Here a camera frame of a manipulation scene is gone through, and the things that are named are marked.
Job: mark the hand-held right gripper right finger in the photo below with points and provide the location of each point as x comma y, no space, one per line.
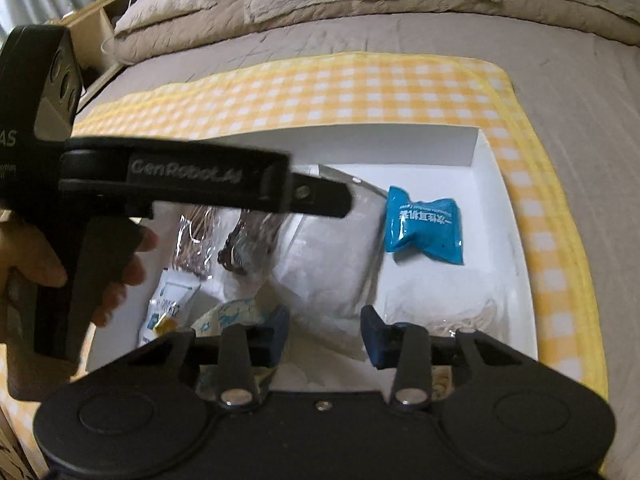
375,341

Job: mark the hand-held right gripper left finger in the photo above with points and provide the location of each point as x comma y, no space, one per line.
277,334

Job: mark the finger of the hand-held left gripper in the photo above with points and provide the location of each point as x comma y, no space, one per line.
325,195

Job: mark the clear packet with white contents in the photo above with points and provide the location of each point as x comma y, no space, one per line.
325,260

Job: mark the blue packet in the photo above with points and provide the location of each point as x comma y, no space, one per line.
425,225

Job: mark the white cardboard box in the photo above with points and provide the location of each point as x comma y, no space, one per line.
500,260

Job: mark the person's left forearm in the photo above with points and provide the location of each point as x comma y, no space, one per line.
40,380

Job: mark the person's left hand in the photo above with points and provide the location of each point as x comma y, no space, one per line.
30,255

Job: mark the patterned packet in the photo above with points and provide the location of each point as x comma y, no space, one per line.
230,315

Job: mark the yellow checkered cloth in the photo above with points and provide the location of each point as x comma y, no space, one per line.
350,90

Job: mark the small white sachet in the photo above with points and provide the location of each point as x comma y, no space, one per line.
167,305

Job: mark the folded beige quilt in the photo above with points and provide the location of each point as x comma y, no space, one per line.
220,35

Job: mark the wooden headboard shelf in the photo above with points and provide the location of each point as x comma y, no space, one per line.
95,15

